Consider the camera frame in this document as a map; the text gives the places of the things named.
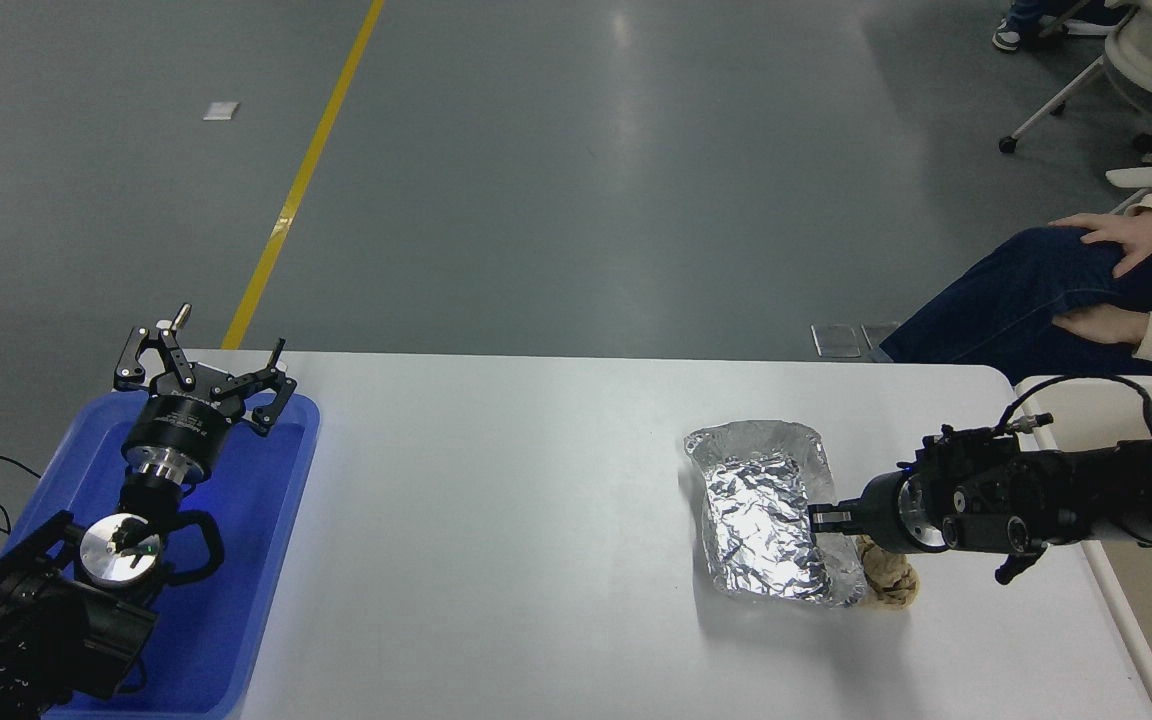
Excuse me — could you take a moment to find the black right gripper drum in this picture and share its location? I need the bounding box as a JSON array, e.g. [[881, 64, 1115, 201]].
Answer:
[[859, 471, 907, 554]]

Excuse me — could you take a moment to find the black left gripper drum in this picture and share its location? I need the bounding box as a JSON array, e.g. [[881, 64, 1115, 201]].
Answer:
[[122, 374, 239, 471]]

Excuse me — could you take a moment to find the silver foil plate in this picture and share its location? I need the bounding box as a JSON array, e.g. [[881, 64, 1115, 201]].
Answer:
[[684, 420, 867, 607]]

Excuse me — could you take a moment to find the person's left hand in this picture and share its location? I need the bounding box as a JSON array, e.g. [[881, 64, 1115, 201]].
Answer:
[[1051, 303, 1150, 347]]

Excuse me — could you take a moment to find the person's right hand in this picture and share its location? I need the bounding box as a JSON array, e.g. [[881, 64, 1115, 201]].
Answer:
[[1048, 210, 1152, 280]]

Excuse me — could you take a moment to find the crumpled tan paper ball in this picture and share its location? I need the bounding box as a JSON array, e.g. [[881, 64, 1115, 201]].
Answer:
[[856, 535, 919, 609]]

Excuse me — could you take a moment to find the blue plastic tray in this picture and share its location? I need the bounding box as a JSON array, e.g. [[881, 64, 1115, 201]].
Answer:
[[0, 392, 321, 720]]

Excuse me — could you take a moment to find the large pale plastic bin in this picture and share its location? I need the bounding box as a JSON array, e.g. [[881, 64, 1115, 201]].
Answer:
[[1014, 375, 1152, 720]]

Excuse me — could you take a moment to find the person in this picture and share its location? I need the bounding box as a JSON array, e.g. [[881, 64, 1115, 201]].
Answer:
[[878, 155, 1152, 386]]

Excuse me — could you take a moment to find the white office chair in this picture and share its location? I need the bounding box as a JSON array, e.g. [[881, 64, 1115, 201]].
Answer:
[[998, 0, 1152, 191]]

